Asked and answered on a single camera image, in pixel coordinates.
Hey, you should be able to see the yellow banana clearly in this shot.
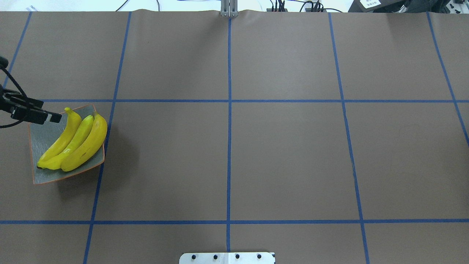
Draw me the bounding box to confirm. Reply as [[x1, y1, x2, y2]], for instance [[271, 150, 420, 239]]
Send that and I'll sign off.
[[37, 115, 94, 169], [36, 107, 82, 169], [60, 111, 108, 172]]

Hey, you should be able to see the grey square plate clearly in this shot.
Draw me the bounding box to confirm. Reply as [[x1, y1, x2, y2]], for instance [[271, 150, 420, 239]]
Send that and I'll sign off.
[[28, 110, 105, 185]]

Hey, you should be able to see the black label printer box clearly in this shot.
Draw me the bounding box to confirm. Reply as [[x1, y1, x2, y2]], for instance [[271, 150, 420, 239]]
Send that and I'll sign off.
[[348, 0, 411, 13]]

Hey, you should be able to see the aluminium frame post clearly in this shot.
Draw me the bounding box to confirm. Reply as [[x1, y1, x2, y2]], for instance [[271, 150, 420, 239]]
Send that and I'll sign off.
[[221, 0, 239, 18]]

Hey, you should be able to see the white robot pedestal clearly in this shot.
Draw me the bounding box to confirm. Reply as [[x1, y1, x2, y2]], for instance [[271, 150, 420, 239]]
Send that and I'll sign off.
[[179, 252, 276, 264]]

